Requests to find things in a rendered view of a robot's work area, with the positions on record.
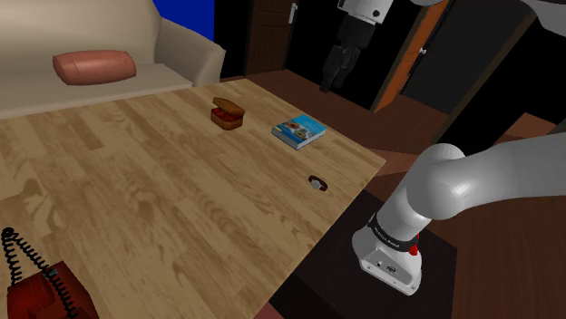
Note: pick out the orange door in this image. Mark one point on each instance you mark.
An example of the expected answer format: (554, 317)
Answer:
(409, 57)

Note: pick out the blue book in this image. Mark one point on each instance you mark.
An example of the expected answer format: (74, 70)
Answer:
(299, 130)

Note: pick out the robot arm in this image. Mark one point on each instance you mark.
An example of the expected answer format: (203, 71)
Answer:
(446, 185)

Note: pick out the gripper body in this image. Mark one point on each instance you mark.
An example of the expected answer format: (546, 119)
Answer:
(356, 31)

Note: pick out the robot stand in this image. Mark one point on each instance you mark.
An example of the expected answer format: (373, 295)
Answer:
(353, 278)

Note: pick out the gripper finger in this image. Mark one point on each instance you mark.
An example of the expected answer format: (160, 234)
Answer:
(330, 69)
(346, 67)

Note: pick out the dark brown door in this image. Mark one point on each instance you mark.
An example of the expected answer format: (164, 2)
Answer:
(269, 35)

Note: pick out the beige sofa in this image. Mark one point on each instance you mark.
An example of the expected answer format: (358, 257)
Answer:
(79, 92)

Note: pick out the pink cylindrical cushion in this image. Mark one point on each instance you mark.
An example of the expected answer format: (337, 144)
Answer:
(94, 66)

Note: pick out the open brown wooden box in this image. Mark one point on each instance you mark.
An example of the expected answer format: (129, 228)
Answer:
(227, 116)

